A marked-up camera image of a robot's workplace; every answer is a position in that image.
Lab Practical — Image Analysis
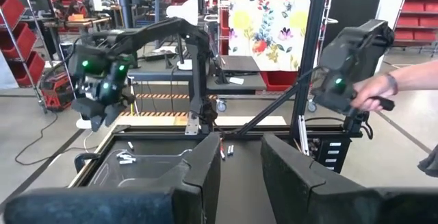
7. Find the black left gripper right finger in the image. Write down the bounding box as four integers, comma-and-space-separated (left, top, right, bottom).
260, 133, 438, 224

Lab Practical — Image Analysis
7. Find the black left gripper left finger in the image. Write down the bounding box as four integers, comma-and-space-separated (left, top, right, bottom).
2, 132, 222, 224

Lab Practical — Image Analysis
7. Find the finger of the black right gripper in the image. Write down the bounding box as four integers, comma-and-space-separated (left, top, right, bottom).
70, 97, 107, 132
105, 102, 127, 128

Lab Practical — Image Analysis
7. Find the person's forearm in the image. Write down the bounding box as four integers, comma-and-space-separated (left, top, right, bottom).
389, 59, 438, 93

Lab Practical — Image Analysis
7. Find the clear plastic bin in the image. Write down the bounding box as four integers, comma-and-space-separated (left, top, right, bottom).
109, 148, 193, 170
88, 153, 188, 188

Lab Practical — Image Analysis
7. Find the black table clamp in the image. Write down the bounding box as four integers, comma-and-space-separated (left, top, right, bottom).
73, 151, 102, 174

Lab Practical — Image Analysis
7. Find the red and black toolbox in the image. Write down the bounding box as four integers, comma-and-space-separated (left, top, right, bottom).
39, 71, 75, 112

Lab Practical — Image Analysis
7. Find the black control box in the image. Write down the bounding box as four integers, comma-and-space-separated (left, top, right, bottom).
313, 137, 352, 174

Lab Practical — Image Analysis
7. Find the silver aluminium extrusion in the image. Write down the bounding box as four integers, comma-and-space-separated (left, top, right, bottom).
297, 114, 311, 156

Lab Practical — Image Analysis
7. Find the red plastic storage bin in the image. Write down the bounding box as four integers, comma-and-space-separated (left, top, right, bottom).
0, 0, 27, 29
0, 21, 38, 62
400, 1, 425, 12
6, 51, 45, 88
259, 70, 299, 92
414, 30, 437, 42
396, 16, 420, 27

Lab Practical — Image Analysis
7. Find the grey cloth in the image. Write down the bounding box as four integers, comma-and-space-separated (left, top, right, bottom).
417, 144, 438, 179

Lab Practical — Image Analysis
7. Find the metal shelf rack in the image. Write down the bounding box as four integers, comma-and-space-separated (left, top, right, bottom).
0, 0, 47, 114

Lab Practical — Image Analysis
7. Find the white desk lamp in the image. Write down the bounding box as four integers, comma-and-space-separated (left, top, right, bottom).
166, 0, 200, 71

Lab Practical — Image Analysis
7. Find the person's hand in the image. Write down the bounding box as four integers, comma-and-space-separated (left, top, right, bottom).
351, 73, 400, 112

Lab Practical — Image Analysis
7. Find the grey desk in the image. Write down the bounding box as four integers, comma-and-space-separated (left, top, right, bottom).
129, 55, 268, 97

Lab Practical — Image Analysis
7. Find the floral curtain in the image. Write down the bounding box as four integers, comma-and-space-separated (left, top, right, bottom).
227, 0, 315, 73

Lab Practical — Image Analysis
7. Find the black floor cable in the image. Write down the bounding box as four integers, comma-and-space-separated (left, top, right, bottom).
14, 111, 86, 166

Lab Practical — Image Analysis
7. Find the black aluminium frame strut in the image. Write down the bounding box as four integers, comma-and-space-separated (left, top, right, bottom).
235, 82, 304, 136

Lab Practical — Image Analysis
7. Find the black aluminium frame post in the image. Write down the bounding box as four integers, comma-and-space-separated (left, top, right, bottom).
289, 0, 332, 140

